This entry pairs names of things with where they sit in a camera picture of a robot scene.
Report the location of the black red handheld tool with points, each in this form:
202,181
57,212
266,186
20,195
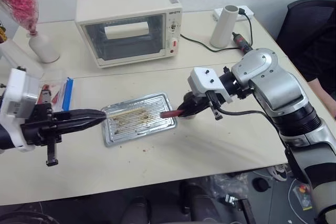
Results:
242,42

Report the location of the remote with coloured buttons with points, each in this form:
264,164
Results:
303,197

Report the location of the wooden skewer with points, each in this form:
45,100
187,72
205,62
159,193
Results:
126,112

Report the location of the dark rounded shape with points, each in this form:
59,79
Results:
194,203

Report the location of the black round disc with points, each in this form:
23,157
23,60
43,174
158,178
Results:
261,185

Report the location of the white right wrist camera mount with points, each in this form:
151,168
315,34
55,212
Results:
203,78

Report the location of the cream toaster oven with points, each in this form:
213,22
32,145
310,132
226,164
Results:
120,6

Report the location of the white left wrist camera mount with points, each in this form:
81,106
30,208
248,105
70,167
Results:
15,90

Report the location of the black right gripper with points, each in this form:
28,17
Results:
195,97

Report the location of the black metal clamp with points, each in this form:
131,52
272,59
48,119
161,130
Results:
240,207

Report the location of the silver metal baking tray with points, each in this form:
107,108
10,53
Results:
141,129

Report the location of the red sausage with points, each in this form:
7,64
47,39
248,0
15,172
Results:
169,114

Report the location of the blue white package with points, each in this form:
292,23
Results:
68,94

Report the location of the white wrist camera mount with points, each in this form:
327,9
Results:
15,90
203,78

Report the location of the black power plug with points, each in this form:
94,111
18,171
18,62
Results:
241,11

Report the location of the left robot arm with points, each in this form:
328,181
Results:
5,137

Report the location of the yellow flowers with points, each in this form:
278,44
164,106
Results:
2,33

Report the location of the clear plastic bag blue zip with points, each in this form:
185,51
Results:
55,75

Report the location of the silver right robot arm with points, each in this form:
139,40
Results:
275,85

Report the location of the tall white cylinder cup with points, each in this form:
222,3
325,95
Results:
224,28

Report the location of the white power strip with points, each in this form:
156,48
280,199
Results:
248,11

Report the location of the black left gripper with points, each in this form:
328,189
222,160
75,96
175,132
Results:
39,128

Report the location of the white bottle vase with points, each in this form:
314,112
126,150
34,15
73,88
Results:
44,48

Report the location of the seated person in black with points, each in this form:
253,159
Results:
323,58

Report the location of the black office chair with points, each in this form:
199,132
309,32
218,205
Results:
304,19

